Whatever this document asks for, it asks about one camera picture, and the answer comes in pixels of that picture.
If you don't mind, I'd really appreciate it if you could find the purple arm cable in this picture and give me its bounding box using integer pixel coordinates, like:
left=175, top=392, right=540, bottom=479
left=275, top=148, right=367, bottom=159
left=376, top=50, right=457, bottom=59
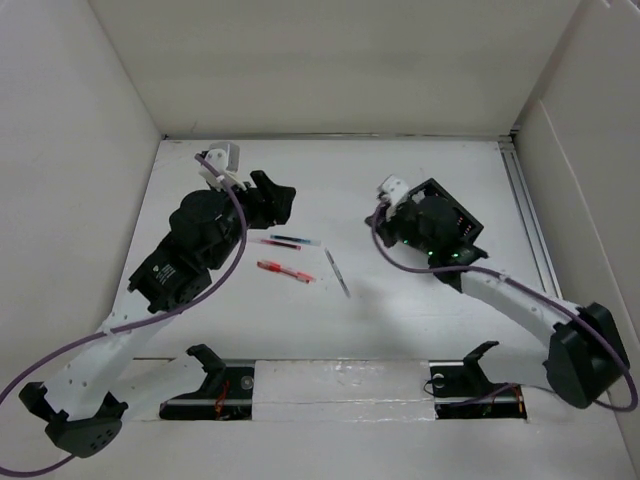
left=0, top=152, right=249, bottom=475
left=372, top=202, right=639, bottom=412

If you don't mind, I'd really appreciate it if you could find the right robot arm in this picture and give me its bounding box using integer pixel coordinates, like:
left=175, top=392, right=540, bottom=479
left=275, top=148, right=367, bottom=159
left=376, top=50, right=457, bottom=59
left=366, top=192, right=639, bottom=412

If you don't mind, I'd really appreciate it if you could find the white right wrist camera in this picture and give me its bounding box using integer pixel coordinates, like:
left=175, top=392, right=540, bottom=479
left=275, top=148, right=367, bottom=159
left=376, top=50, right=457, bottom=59
left=377, top=175, right=410, bottom=207

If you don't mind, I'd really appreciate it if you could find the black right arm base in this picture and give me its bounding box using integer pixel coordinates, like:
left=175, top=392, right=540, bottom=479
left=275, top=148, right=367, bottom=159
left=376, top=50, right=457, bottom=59
left=422, top=341, right=527, bottom=420

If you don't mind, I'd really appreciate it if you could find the aluminium side rail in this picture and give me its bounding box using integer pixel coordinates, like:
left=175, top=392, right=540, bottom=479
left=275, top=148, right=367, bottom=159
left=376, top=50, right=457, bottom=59
left=498, top=139, right=584, bottom=357

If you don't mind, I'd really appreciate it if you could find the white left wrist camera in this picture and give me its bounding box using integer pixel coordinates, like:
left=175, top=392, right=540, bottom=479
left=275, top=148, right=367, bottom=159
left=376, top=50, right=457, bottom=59
left=199, top=141, right=245, bottom=191

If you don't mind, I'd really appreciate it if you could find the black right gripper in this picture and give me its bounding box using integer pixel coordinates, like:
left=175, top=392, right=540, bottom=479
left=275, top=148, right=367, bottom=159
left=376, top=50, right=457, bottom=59
left=364, top=199, right=437, bottom=257

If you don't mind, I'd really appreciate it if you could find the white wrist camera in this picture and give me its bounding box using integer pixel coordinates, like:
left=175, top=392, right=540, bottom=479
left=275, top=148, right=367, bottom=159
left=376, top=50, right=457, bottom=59
left=199, top=141, right=245, bottom=191
left=377, top=175, right=410, bottom=207

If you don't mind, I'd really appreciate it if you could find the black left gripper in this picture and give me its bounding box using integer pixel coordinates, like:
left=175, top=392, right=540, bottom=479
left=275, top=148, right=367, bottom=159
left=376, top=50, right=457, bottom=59
left=206, top=170, right=294, bottom=270

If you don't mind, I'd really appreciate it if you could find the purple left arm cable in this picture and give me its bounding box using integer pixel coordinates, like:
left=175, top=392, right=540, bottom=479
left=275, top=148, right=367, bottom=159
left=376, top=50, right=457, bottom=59
left=0, top=152, right=249, bottom=475

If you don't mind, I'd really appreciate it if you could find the red gel pen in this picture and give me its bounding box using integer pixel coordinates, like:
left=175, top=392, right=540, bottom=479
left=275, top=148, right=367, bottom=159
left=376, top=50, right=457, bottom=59
left=256, top=260, right=315, bottom=284

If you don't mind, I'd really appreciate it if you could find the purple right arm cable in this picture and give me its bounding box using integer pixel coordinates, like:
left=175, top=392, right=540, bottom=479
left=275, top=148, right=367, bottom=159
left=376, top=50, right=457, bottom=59
left=372, top=202, right=639, bottom=412

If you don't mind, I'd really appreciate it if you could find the blue ink refill pen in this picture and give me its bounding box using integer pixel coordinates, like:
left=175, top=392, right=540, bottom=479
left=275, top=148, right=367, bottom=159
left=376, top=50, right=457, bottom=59
left=270, top=235, right=322, bottom=246

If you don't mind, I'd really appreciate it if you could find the pink ink refill pen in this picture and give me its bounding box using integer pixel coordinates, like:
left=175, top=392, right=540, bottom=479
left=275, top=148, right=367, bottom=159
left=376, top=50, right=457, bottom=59
left=250, top=238, right=302, bottom=251

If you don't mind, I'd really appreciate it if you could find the black desk organizer box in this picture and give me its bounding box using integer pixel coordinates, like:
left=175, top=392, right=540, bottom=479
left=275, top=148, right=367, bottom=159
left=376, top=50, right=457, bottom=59
left=409, top=178, right=484, bottom=248

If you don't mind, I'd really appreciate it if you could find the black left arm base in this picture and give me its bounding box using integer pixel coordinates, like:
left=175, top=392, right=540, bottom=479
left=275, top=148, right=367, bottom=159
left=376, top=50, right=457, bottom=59
left=159, top=344, right=255, bottom=421

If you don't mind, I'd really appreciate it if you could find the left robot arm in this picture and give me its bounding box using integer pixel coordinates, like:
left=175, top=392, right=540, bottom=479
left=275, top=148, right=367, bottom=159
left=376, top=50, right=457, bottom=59
left=19, top=170, right=296, bottom=458

